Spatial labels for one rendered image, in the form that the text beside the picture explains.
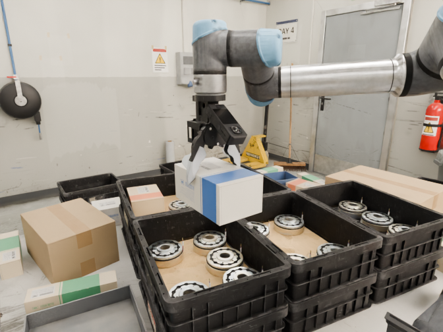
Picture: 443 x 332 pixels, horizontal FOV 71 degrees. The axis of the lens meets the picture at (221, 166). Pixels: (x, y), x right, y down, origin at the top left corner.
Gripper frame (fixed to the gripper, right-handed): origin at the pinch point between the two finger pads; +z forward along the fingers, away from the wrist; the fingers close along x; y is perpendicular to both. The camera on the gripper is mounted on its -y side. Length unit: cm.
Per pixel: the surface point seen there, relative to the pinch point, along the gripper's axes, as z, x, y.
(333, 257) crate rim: 18.6, -20.9, -20.0
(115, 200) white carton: 31, 3, 79
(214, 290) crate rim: 17.8, 10.3, -14.1
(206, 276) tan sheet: 27.6, 2.0, 2.4
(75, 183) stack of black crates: 53, 2, 186
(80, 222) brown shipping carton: 24, 24, 49
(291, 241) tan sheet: 27.7, -30.6, 2.0
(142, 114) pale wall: 23, -108, 327
